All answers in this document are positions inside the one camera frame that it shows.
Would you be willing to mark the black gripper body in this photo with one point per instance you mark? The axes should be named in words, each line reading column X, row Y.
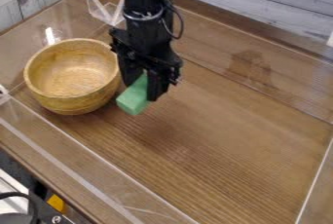
column 145, row 42

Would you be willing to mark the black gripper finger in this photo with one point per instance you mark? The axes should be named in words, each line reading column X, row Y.
column 130, row 69
column 159, row 83

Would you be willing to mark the green rectangular block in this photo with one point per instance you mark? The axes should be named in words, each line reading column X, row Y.
column 133, row 99

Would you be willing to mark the brown wooden bowl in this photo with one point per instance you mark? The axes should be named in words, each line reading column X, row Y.
column 73, row 76

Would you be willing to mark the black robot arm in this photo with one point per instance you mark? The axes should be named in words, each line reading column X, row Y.
column 151, row 7

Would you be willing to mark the black device with yellow label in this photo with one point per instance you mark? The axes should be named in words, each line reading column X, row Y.
column 54, row 211

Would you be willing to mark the clear acrylic corner bracket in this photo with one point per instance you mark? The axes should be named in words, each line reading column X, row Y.
column 5, row 95
column 109, row 13

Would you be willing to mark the clear acrylic left corner bracket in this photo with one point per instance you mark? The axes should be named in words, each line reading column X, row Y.
column 5, row 95

